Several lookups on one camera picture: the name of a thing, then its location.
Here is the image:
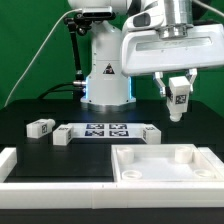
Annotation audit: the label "white U-shaped obstacle fence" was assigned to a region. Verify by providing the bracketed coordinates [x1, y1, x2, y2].
[0, 147, 224, 209]

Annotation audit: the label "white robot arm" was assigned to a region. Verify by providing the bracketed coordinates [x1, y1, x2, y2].
[68, 0, 224, 114]

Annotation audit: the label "grey camera on mount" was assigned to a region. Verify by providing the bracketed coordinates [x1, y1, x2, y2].
[82, 6, 115, 20]

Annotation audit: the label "white fiducial marker base plate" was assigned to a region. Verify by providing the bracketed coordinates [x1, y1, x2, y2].
[72, 123, 144, 138]

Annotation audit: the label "white square table top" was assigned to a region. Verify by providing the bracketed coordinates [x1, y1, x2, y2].
[111, 144, 218, 182]

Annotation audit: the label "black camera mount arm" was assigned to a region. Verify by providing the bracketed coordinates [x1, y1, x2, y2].
[63, 16, 86, 88]

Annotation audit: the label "white camera cable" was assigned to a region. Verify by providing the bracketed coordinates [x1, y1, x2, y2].
[3, 8, 84, 108]

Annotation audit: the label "black base cables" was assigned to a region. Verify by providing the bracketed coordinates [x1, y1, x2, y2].
[37, 82, 84, 101]

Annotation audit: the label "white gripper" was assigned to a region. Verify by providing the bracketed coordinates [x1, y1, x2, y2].
[121, 24, 224, 97]

